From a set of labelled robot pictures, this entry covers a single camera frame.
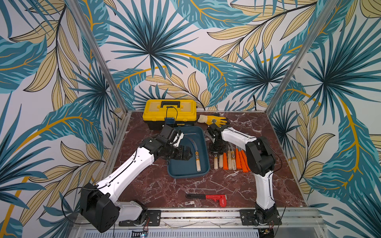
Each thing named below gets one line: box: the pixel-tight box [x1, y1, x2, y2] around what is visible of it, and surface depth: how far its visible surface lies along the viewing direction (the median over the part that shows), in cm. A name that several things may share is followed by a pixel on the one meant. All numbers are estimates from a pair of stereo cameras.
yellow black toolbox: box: [142, 99, 197, 130], surface depth 100 cm
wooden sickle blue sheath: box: [185, 136, 201, 173], surface depth 92 cm
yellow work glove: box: [197, 114, 228, 128], surface depth 116 cm
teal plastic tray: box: [166, 125, 210, 179], surface depth 92 cm
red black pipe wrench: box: [185, 193, 228, 208], surface depth 81 cm
